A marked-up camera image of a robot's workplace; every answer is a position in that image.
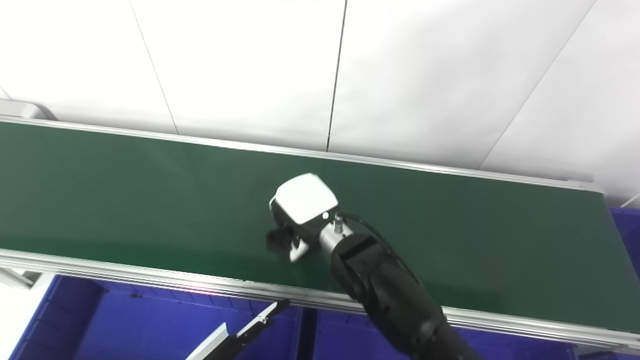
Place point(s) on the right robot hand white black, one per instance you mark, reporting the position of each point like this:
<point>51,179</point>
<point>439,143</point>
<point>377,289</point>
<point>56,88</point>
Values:
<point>305,197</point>

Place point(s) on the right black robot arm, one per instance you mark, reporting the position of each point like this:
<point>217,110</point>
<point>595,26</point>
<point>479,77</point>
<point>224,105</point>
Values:
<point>390,295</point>

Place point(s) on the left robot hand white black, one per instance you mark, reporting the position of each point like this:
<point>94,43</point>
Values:
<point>240,340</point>

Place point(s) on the aluminium conveyor leg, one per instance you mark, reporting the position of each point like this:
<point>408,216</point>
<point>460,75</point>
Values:
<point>17,279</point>

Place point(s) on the large blue plastic bin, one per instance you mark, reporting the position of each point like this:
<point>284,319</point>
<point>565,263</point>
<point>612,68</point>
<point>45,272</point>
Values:
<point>125,325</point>
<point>350,340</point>

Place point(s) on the black flange part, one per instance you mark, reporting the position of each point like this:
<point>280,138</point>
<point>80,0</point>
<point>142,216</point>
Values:
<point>274,240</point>

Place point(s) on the green conveyor belt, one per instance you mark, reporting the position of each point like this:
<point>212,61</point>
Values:
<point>150,280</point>
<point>150,200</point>

